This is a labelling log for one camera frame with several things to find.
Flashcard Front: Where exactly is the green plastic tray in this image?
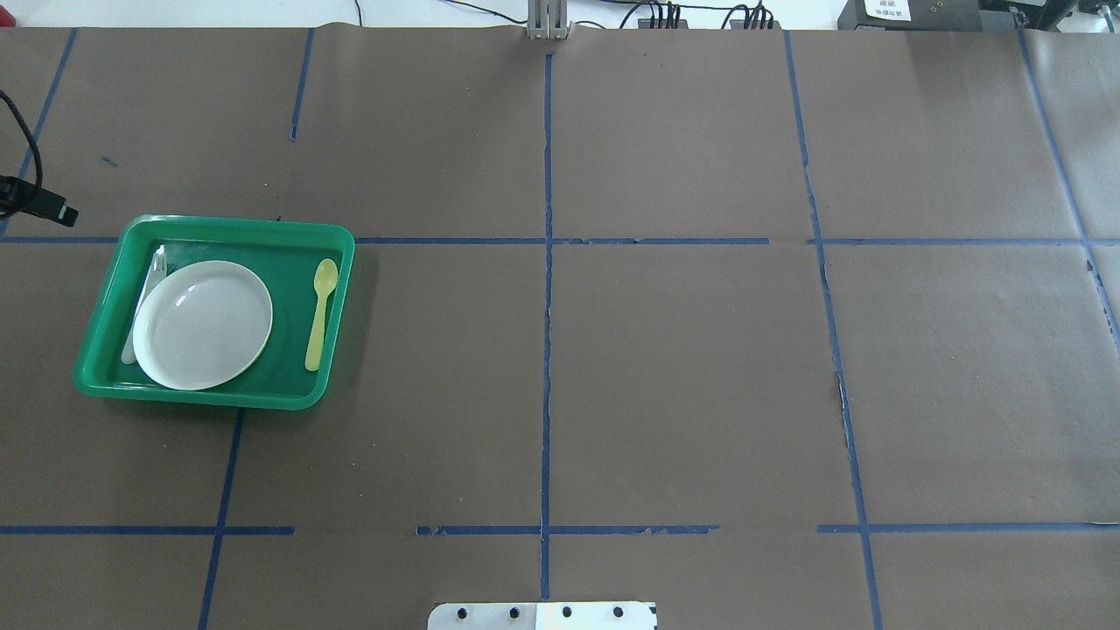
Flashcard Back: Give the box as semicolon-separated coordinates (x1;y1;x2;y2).
73;215;355;411

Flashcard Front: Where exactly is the aluminium frame post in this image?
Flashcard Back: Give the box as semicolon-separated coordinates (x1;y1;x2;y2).
525;0;572;41

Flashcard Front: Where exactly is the black computer box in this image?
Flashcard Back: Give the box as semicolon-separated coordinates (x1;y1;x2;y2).
836;1;983;33

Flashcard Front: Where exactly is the yellow plastic spoon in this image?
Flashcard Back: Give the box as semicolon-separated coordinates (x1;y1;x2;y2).
304;258;340;372

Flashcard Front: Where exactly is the white camera stand column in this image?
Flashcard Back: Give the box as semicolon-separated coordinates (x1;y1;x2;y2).
427;601;659;629

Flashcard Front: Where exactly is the white plastic fork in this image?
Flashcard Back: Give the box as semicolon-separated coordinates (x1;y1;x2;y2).
120;243;169;364

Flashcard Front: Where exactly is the white round plate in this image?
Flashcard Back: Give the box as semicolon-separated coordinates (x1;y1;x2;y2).
136;260;276;391

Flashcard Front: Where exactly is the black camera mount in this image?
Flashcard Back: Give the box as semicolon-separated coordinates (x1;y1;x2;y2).
1;176;80;228

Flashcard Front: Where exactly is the black camera cable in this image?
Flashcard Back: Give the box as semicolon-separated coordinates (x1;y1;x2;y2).
0;89;45;189

